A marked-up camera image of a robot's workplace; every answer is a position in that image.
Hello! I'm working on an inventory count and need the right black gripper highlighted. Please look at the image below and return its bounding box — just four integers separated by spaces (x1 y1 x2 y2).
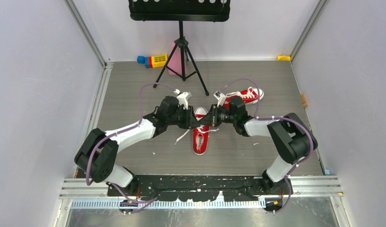
199 104 237 127

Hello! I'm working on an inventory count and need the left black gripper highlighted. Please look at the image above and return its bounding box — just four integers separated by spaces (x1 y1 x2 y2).
167 105 200 130

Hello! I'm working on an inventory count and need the red sneaker with laces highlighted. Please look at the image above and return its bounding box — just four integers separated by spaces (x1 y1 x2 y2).
193 107 219 155

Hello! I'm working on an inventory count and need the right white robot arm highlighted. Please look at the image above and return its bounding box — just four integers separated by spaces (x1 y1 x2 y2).
198 97 317 194

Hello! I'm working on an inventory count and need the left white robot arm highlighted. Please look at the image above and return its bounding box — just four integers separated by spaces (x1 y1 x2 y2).
74 92 200 196

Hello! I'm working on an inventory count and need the red sneaker far right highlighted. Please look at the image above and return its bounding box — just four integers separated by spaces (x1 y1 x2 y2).
223 87 264 108

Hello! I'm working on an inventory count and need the pink foam block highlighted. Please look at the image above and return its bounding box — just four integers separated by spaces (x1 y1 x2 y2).
168 42 187 75

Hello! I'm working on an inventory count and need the black music stand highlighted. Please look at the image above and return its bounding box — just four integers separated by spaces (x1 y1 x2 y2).
129 0 231 96

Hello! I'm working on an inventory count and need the colourful toy block stack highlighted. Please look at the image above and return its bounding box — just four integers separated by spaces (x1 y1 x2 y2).
137 54 168 69

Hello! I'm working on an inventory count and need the yellow corner object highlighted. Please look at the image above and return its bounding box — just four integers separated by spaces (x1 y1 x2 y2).
276 55 291 61

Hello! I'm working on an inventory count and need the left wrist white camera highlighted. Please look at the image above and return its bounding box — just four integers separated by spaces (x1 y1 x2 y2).
174 89 192 109

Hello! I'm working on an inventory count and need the wrist white camera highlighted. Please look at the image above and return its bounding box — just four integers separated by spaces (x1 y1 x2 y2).
214 91 226 108
174 89 192 109

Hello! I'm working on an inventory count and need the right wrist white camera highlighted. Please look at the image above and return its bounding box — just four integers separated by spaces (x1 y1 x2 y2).
214 91 226 108

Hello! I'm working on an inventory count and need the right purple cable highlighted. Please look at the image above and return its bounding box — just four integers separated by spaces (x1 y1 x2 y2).
217 78 316 215

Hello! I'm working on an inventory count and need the purple cable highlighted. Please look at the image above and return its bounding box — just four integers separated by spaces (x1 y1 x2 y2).
217 78 316 215
86 82 181 214

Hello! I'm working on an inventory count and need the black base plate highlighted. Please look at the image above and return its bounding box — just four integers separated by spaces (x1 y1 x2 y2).
107 175 293 202

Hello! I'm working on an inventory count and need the small brown wall block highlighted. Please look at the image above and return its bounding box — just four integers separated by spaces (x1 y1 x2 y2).
300 94 308 108

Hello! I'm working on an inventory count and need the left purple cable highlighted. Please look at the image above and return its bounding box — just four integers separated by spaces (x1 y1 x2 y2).
86 82 181 214

